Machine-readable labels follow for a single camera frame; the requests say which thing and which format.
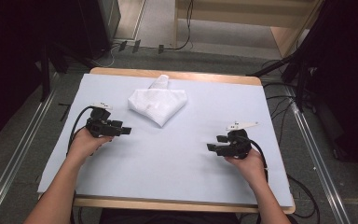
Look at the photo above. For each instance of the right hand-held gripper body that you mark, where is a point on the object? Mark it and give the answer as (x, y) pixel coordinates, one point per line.
(237, 143)

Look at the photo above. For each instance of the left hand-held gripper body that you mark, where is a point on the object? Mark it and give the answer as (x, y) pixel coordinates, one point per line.
(101, 126)

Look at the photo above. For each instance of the white mesh laundry bag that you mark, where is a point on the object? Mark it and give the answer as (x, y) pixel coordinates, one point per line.
(157, 101)

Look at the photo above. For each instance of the person's left hand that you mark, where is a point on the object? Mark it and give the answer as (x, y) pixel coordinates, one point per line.
(85, 144)

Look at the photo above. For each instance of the person's right hand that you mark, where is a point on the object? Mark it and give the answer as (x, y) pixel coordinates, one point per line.
(248, 166)

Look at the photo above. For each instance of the light blue table mat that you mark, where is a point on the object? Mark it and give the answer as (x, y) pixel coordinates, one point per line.
(174, 168)

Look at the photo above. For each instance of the wooden table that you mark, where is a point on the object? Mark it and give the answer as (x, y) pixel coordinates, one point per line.
(183, 75)

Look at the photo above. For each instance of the black metal stand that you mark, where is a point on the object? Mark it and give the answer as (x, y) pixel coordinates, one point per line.
(45, 74)

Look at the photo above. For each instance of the person's dark clothing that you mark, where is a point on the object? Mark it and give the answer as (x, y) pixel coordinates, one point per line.
(167, 216)

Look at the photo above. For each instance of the black tripod stand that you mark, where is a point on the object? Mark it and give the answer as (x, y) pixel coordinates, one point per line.
(295, 74)

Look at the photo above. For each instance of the dark cabinet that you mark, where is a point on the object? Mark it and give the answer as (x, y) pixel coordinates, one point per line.
(101, 25)

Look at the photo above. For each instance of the light wooden shelf unit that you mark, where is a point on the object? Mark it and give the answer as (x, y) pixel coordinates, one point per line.
(230, 14)

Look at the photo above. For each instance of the metal floor rail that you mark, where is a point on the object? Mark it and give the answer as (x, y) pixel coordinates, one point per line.
(15, 161)
(318, 161)

